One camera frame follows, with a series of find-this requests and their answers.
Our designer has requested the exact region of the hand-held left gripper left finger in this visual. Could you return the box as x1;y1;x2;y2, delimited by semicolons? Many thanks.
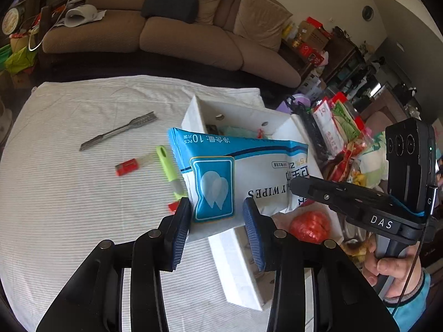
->
36;197;192;332

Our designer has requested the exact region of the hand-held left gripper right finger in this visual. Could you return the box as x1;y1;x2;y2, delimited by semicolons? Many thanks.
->
242;197;400;332

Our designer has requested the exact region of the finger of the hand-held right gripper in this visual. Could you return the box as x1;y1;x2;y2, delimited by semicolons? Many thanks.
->
289;176;392;216

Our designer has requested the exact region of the white cardboard box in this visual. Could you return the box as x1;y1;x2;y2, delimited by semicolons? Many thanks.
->
180;95;344;312

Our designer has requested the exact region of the blue wet wipes packet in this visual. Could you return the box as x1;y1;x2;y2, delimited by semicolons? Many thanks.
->
168;127;309;224

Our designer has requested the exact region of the person's right forearm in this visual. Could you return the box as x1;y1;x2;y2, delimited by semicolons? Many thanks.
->
382;269;434;332

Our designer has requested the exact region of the person's right hand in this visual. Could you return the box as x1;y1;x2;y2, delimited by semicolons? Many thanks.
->
362;238;422;300

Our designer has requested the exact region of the red plastic twine ball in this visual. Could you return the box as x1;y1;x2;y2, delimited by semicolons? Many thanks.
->
289;211;331;243

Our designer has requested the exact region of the pile of snack packets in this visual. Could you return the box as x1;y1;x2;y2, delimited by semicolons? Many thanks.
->
311;92;392;195

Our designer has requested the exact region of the red blade case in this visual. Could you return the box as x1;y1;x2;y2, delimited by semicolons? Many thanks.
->
115;153;160;177

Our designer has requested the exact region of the teal fluffy cloth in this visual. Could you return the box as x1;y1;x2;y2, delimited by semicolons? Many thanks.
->
218;124;257;138

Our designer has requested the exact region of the metal fish scaler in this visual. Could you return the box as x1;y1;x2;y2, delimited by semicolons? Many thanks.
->
79;111;156;152

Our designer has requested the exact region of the dark wooden shelf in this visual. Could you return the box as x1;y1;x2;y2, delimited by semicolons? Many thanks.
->
322;27;368;88

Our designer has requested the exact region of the red gift box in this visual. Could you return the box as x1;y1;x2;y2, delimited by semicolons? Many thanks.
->
298;43;325;63

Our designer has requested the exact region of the brown cardboard box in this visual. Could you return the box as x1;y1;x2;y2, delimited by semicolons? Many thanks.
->
298;21;330;51

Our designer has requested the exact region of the brown sofa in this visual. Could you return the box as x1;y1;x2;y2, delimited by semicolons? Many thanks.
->
38;0;302;89

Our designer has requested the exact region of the dark grey cushion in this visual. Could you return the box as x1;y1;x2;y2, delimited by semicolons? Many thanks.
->
141;0;199;24

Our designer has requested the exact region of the green plastic bag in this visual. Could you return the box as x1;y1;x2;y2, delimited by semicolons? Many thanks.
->
0;43;37;77

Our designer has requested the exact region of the round decorated tin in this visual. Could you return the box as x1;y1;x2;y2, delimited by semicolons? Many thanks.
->
2;7;27;35

